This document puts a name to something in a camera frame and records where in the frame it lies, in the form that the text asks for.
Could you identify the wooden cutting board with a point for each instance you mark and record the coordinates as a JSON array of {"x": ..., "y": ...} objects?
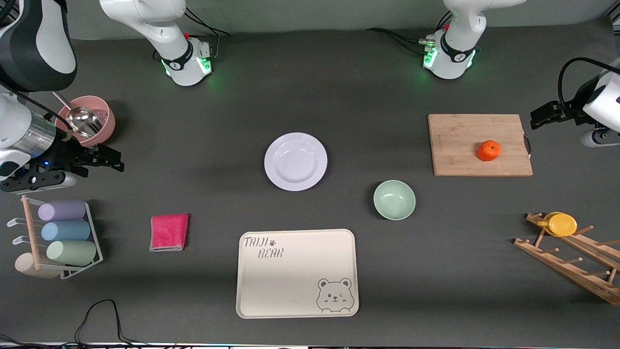
[{"x": 460, "y": 145}]

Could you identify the pink bowl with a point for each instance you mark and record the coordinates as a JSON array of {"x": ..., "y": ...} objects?
[{"x": 107, "y": 123}]

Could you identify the green cup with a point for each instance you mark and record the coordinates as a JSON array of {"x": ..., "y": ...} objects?
[{"x": 71, "y": 252}]

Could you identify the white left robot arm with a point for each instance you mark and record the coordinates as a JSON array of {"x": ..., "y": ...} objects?
[{"x": 457, "y": 29}]

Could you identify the white round plate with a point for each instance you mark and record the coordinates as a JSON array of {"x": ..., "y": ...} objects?
[{"x": 295, "y": 161}]

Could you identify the wooden peg drying rack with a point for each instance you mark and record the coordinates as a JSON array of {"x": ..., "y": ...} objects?
[{"x": 571, "y": 269}]

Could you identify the purple cup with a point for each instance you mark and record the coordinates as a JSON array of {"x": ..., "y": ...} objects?
[{"x": 62, "y": 211}]

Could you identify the orange mandarin fruit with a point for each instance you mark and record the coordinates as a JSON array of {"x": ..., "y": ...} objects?
[{"x": 488, "y": 150}]

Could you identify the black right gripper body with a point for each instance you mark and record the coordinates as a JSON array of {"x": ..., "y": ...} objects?
[{"x": 64, "y": 153}]

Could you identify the metal scoop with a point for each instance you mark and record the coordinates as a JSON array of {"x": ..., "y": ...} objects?
[{"x": 85, "y": 121}]

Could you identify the light green bowl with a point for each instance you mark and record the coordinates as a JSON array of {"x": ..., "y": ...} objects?
[{"x": 394, "y": 200}]

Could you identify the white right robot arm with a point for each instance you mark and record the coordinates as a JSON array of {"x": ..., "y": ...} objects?
[{"x": 145, "y": 19}]

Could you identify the beige cup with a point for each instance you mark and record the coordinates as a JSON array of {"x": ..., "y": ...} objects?
[{"x": 26, "y": 266}]

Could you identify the beige bear print tray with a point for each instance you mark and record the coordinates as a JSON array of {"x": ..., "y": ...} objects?
[{"x": 290, "y": 276}]

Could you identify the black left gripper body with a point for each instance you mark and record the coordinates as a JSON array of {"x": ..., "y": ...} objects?
[{"x": 567, "y": 112}]

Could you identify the yellow cup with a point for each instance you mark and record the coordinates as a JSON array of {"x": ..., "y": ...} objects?
[{"x": 562, "y": 225}]

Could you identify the wooden rack rod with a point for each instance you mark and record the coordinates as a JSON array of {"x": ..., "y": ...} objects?
[{"x": 32, "y": 232}]

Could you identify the pink folded cloth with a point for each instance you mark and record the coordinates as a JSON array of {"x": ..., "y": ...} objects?
[{"x": 169, "y": 232}]

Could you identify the blue cup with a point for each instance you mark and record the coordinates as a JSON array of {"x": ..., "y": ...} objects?
[{"x": 65, "y": 231}]

